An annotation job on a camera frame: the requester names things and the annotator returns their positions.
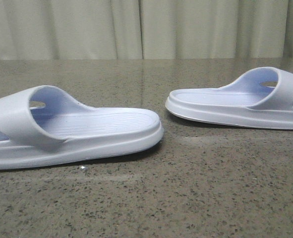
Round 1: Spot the light blue slipper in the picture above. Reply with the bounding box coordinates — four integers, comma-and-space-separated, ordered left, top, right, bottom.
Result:
166, 67, 293, 130
0, 85, 164, 170

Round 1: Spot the pale green curtain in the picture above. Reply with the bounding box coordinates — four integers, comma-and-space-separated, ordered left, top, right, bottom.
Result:
0, 0, 293, 60

